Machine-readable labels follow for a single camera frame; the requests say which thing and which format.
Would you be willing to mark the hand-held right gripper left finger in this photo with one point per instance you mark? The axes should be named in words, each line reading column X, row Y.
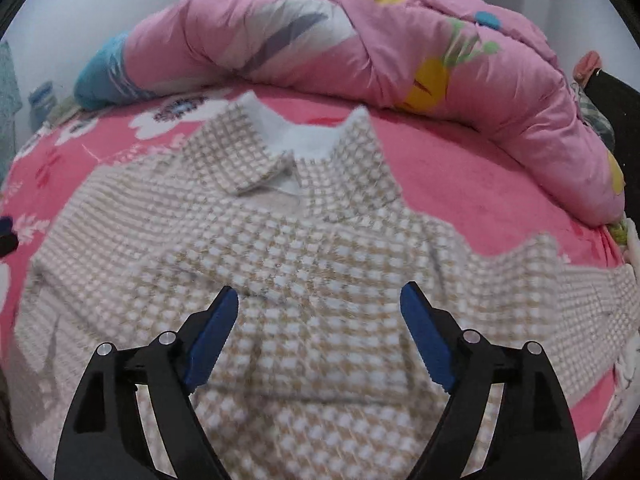
column 212, row 340

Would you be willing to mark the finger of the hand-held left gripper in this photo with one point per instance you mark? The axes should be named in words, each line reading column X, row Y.
column 6, row 242

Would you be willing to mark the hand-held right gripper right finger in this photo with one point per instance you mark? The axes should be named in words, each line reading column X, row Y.
column 425, row 335

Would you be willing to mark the beige checked jacket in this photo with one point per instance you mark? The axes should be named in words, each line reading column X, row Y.
column 320, row 240

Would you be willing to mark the green patterned cloth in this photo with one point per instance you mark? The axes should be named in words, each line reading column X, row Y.
column 62, row 110

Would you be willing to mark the blue wrapped bottle pack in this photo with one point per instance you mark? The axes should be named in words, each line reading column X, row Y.
column 42, row 102

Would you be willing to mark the teal patterned hanging cloth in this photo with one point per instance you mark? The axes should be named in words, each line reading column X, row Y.
column 7, row 90

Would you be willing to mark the pink floral blanket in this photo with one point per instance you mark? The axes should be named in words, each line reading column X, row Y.
column 450, row 160

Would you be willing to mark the green striped cloth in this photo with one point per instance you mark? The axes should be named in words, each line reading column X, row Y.
column 619, row 232

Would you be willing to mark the cream fluffy cloth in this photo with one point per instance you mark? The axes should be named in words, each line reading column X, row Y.
column 634, row 240

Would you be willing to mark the plaid cloth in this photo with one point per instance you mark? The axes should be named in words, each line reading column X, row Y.
column 592, row 110

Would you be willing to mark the black headboard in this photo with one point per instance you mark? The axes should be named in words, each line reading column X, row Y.
column 620, row 105

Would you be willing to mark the pink cloth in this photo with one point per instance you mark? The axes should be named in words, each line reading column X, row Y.
column 589, row 65

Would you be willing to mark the pink printed quilt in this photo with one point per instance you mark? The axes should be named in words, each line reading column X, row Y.
column 250, row 25

